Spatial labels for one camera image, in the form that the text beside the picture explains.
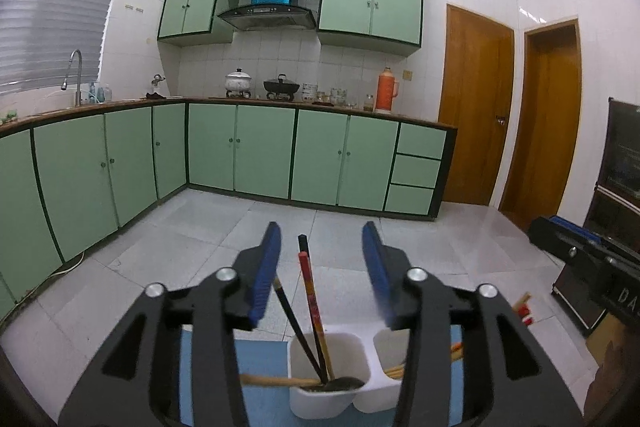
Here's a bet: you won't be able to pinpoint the red-handled wooden chopstick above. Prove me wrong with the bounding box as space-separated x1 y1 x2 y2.
298 250 335 381
450 304 530 362
382 313 535 379

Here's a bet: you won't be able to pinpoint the tall white plastic container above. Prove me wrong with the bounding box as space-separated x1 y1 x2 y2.
359 328 417 414

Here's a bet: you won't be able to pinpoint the black wok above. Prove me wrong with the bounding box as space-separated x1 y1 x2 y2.
262 74 301 100

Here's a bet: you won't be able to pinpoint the open wooden door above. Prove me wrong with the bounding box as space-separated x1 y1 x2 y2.
498 17 584 231

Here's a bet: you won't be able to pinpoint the grey window blinds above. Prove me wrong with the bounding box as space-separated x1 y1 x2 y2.
0 0 141 96

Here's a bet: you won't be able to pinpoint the white lidded pot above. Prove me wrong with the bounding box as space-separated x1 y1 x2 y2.
223 67 254 99

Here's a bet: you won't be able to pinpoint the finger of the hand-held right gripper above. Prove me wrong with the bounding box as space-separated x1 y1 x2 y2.
528 215 604 262

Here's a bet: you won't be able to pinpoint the black range hood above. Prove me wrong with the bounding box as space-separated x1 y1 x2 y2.
216 4 319 33

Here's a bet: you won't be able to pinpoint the bottles beside faucet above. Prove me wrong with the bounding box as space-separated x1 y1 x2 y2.
87 81 114 104

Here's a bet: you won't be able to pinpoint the dark kitchen countertop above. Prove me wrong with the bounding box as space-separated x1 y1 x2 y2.
0 95 459 138

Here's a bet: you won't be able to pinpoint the white floor cable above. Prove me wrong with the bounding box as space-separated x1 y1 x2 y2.
47 251 86 279

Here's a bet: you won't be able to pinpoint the cardboard box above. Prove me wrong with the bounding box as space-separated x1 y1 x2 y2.
586 311 628 360

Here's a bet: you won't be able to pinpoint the green base kitchen cabinets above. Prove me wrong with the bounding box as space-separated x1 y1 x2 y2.
0 98 459 310

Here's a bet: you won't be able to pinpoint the green cabinet drawer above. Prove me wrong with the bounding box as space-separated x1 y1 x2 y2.
384 182 435 216
394 121 448 160
390 153 442 189

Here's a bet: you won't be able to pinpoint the short white plastic container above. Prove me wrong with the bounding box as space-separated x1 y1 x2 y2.
288 331 374 421

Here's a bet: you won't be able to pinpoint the chrome kitchen faucet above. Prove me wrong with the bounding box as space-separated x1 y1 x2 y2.
60 49 85 107

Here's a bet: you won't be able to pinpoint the black glass cabinet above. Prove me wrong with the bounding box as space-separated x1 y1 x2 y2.
552 96 640 339

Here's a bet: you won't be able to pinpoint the black chopstick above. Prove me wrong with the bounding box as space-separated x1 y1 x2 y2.
272 282 329 384

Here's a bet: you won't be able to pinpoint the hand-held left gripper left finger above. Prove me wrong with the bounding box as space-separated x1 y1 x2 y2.
59 221 283 427

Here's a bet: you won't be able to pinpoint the orange thermos flask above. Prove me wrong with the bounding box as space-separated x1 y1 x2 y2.
374 66 401 114

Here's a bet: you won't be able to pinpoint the plain wooden chopstick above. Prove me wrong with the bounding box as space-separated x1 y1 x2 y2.
239 373 322 389

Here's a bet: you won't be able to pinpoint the dark spoon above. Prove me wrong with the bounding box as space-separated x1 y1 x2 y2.
324 375 366 392

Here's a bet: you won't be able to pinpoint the blue table cloth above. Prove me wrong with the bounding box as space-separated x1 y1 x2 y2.
179 324 467 427

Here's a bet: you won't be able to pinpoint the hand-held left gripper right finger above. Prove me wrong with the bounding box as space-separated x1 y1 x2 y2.
360 220 586 427

